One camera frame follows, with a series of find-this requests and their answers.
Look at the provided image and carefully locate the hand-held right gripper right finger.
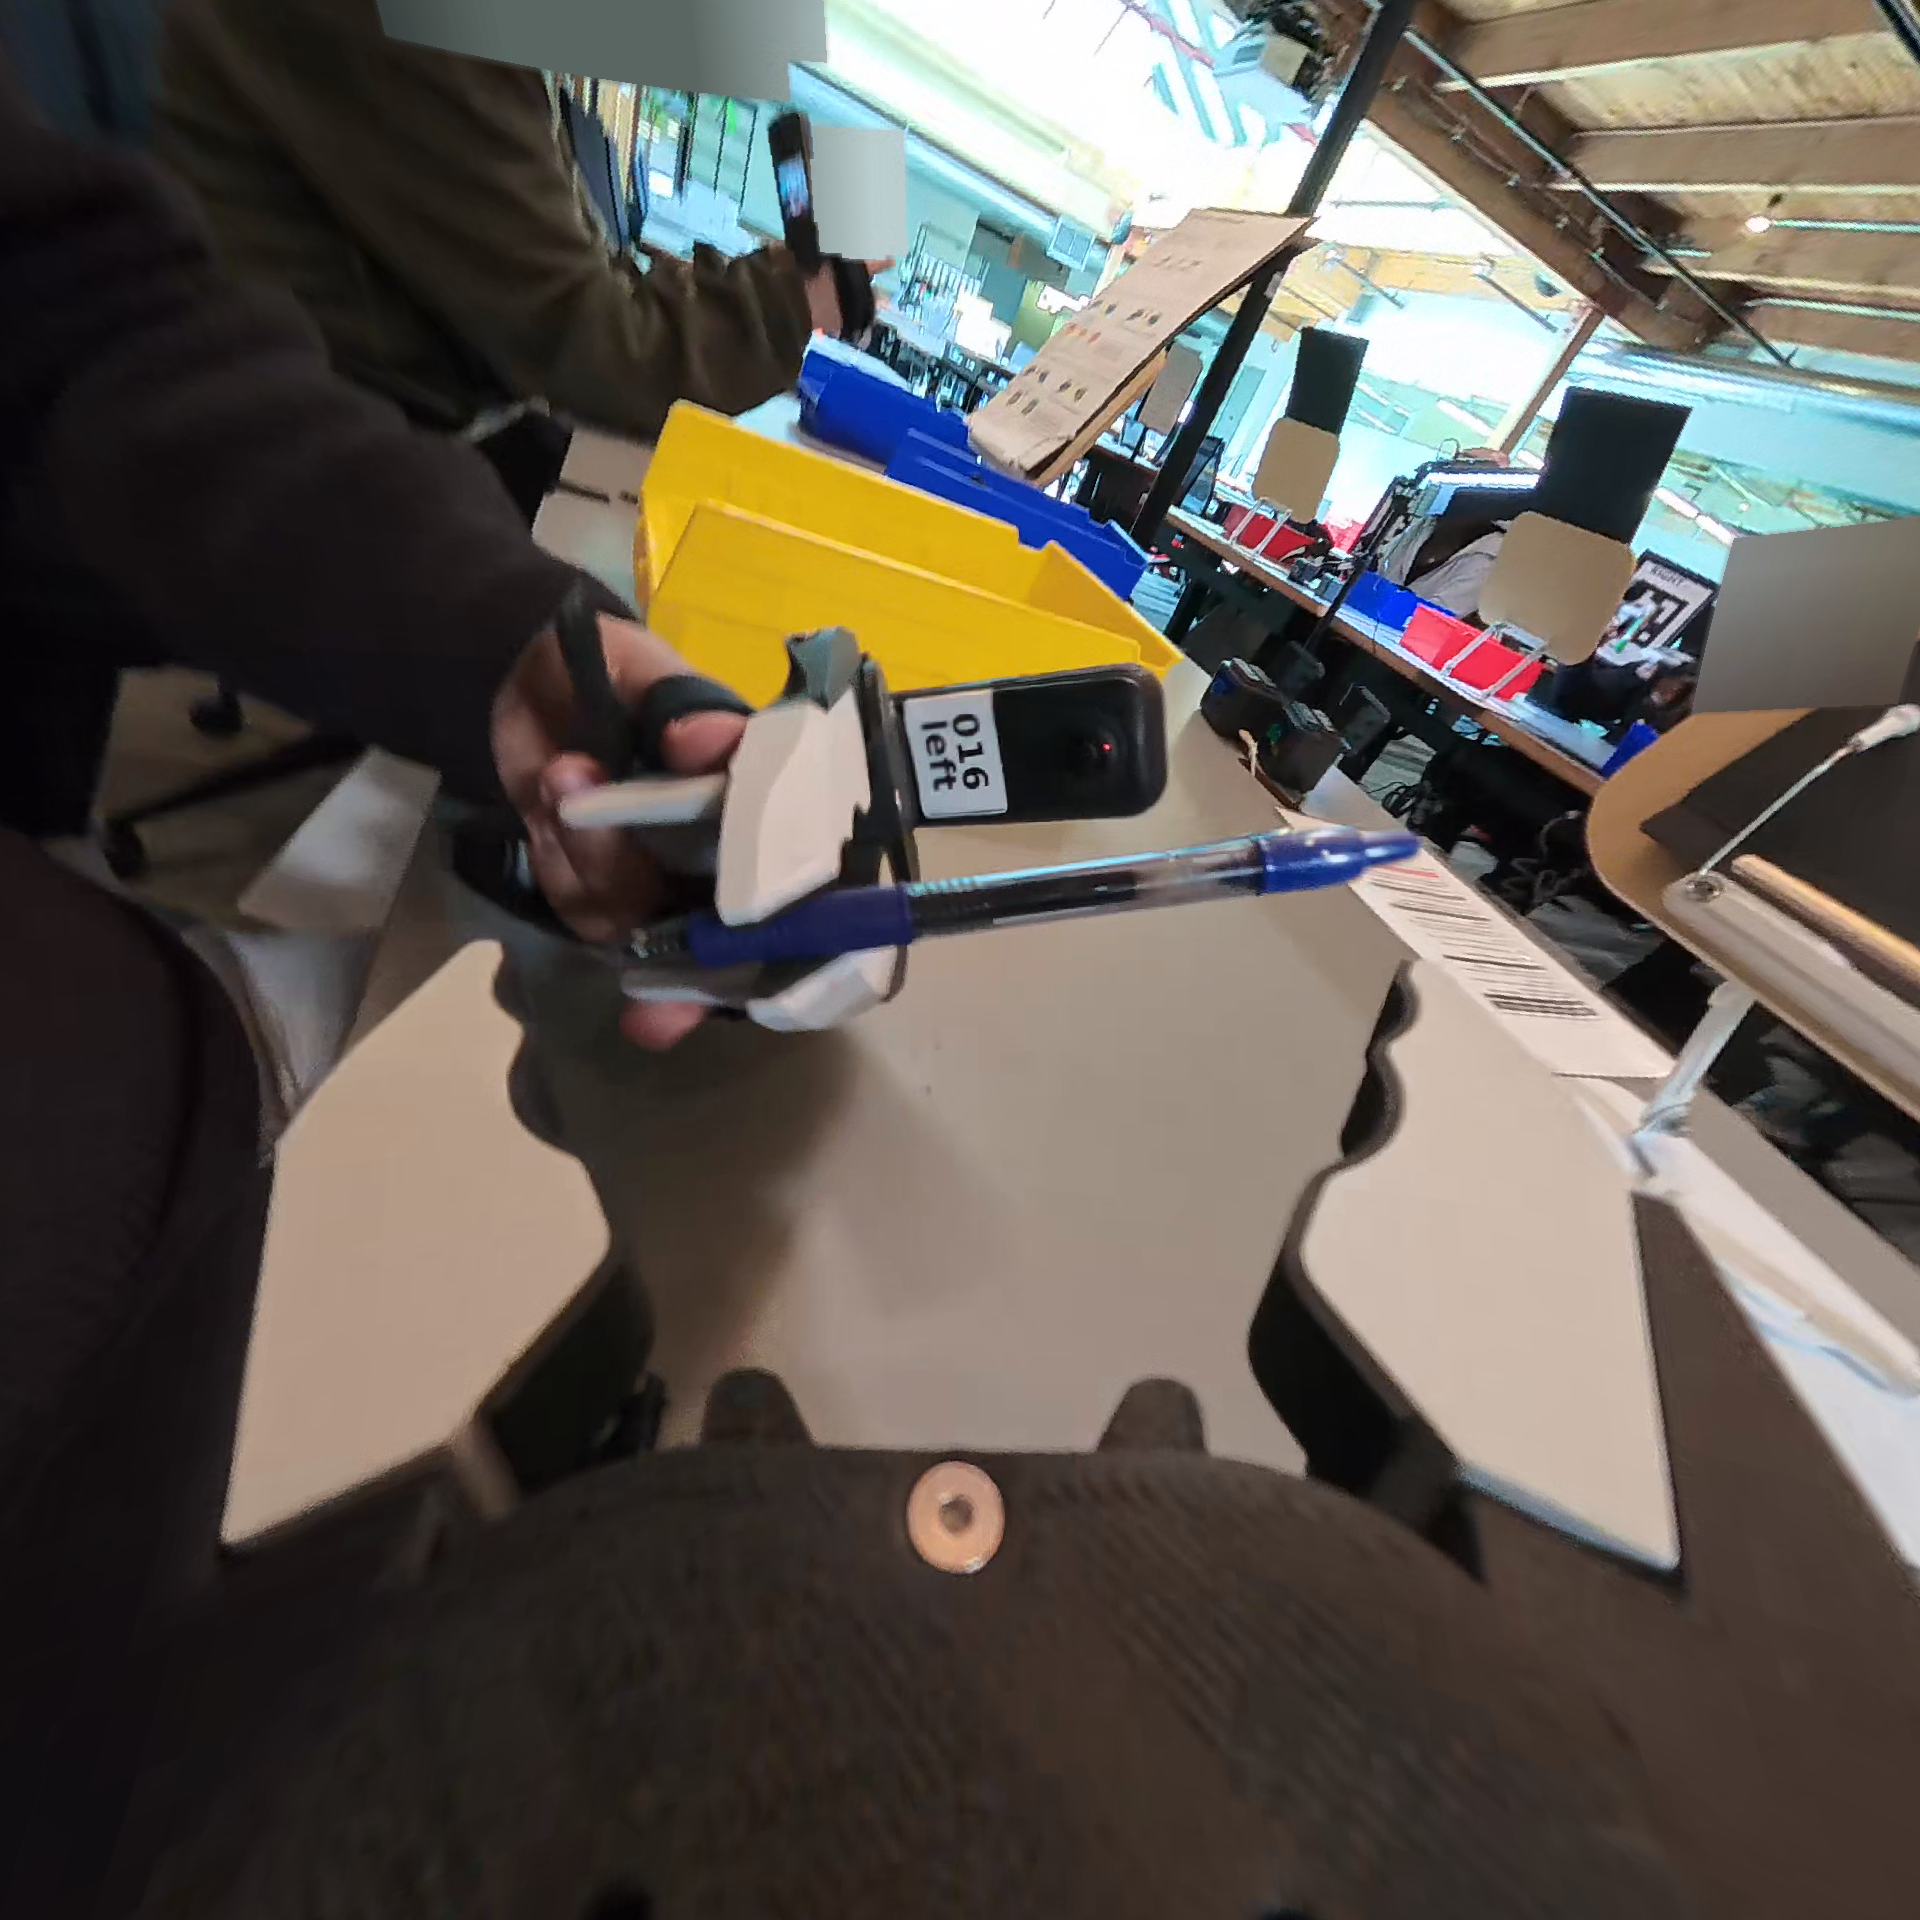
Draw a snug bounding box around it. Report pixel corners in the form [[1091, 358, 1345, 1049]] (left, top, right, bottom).
[[1249, 957, 1682, 1577]]

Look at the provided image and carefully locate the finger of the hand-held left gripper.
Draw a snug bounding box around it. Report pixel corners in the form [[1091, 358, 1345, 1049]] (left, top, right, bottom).
[[712, 691, 876, 932], [624, 949, 912, 1039]]

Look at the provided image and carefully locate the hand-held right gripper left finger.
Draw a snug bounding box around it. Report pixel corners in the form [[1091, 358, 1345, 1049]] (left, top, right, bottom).
[[216, 937, 671, 1554]]

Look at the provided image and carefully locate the blue ballpoint pen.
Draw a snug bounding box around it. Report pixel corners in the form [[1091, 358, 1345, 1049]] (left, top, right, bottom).
[[624, 828, 1427, 968]]

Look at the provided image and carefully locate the yellow plastic bin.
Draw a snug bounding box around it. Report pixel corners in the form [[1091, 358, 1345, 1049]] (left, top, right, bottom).
[[644, 503, 1190, 706], [640, 403, 1053, 602]]

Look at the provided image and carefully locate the person's left hand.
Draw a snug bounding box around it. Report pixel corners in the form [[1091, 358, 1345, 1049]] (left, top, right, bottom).
[[491, 607, 755, 1049]]

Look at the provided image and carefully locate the white tablet stand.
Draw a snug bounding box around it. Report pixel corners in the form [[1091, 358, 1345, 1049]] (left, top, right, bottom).
[[1574, 715, 1920, 1393]]

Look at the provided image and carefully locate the printed paper sheet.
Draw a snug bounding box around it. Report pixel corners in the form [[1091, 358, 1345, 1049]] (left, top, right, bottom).
[[1345, 853, 1677, 1078]]

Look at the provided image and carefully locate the cardboard sign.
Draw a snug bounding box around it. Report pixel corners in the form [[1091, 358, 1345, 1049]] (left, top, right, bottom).
[[969, 208, 1316, 483]]

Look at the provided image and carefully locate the long wooden top table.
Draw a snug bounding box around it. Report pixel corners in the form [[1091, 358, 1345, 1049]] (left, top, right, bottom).
[[1173, 503, 1610, 798]]

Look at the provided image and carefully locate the black pole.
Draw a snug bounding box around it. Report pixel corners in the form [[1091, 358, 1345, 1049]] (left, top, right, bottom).
[[1128, 0, 1419, 551]]

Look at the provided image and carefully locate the white marker poster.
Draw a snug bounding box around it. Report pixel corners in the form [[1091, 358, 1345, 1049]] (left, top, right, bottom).
[[1599, 551, 1720, 661]]

